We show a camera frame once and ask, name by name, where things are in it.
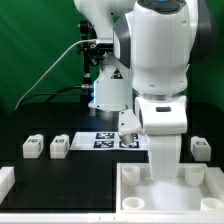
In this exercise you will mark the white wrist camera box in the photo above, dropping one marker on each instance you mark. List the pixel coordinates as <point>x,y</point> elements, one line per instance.
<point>128,125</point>

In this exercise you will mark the white left obstacle block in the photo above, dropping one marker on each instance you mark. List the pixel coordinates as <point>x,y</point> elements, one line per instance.
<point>7,180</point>

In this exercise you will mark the black camera stand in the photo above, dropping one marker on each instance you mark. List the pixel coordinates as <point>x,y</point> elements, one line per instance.
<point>87,32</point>

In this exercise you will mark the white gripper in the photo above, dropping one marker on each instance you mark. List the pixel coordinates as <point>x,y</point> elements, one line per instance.
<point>164,155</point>

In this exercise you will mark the white sheet with markers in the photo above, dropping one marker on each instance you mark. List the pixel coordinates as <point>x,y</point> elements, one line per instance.
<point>105,141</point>

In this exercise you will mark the white square table top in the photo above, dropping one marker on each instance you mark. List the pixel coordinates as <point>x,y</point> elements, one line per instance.
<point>195,196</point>

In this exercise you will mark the silver camera on stand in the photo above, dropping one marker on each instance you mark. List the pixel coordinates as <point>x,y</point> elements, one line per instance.
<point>105,45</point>

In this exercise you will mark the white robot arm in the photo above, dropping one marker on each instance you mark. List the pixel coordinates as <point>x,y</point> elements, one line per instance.
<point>144,48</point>

